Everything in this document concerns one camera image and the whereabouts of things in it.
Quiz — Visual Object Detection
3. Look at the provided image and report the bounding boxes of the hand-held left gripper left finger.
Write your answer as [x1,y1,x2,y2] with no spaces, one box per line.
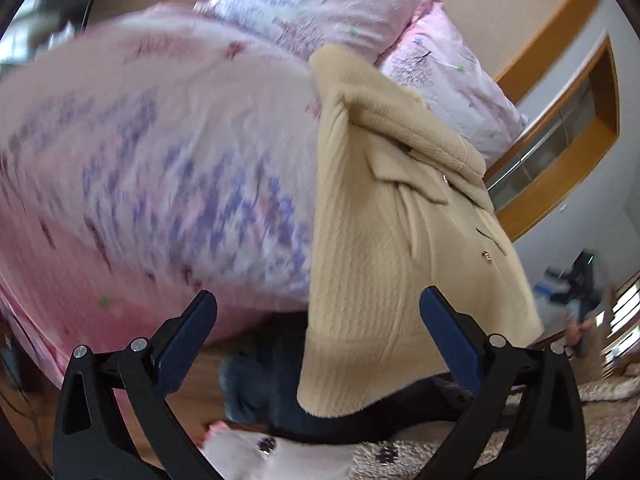
[52,289,221,480]

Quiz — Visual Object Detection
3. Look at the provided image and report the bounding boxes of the beige patterned rug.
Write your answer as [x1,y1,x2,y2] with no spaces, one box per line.
[350,375,640,480]

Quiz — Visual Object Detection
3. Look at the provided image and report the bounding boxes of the white fluffy slippers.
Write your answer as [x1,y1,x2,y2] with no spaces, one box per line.
[200,420,361,480]

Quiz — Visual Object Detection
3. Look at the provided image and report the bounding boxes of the cream waffle-knit garment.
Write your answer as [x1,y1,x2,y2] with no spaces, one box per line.
[296,44,546,418]

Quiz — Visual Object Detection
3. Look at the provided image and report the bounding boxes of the floral pink pillow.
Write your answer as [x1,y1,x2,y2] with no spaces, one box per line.
[375,0,530,163]
[192,0,436,63]

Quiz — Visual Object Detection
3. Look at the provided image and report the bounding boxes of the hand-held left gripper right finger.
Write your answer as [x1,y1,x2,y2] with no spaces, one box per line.
[419,286,586,480]

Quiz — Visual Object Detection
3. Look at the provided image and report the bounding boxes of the wooden headboard with glass panels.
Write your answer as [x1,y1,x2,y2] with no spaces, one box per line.
[484,35,621,242]

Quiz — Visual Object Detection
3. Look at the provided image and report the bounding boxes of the window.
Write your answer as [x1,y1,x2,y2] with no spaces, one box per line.
[0,0,88,66]

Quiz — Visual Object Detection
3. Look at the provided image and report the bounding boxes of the pink floral bed quilt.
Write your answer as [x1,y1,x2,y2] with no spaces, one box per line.
[0,2,531,381]

